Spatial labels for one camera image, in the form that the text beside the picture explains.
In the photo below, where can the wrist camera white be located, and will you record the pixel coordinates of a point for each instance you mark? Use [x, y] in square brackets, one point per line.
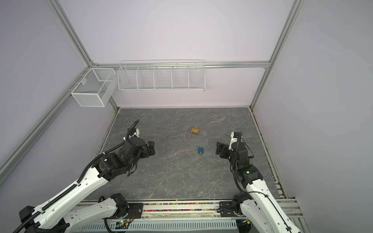
[134, 133]
[233, 139]

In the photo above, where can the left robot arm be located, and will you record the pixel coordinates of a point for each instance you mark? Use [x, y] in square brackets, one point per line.
[56, 214]

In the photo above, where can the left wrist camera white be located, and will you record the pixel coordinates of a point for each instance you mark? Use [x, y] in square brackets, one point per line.
[134, 133]

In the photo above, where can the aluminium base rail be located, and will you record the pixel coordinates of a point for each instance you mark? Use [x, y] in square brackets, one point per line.
[164, 211]

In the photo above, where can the brass padlock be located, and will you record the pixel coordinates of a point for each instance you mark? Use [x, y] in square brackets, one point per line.
[193, 131]

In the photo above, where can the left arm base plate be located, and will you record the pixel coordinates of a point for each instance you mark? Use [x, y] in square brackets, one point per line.
[130, 211]

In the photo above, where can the white mesh box basket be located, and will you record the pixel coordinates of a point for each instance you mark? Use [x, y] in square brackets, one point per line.
[96, 87]

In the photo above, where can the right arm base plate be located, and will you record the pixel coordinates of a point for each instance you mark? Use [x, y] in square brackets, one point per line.
[228, 209]

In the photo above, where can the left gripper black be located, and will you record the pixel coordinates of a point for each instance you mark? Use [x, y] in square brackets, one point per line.
[146, 153]

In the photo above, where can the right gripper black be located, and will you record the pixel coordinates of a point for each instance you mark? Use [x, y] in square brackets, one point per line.
[220, 149]

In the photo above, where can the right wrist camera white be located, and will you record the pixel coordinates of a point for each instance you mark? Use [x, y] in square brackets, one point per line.
[233, 139]

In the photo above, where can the white wire shelf basket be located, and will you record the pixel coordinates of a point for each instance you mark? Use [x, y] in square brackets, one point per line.
[162, 75]

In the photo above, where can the small blue padlock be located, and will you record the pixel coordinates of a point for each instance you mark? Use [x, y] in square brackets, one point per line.
[199, 149]

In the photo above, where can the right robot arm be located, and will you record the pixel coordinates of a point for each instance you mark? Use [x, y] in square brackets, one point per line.
[255, 201]

